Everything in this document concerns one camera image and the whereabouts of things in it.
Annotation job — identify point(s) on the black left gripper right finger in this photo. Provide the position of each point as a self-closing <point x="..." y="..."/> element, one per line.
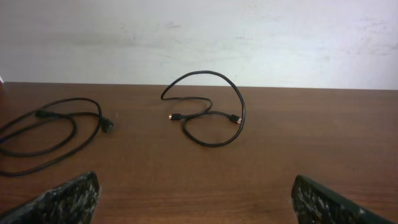
<point x="314" y="203"/>

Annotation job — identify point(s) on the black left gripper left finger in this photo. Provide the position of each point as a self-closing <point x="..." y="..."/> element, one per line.
<point x="71" y="202"/>

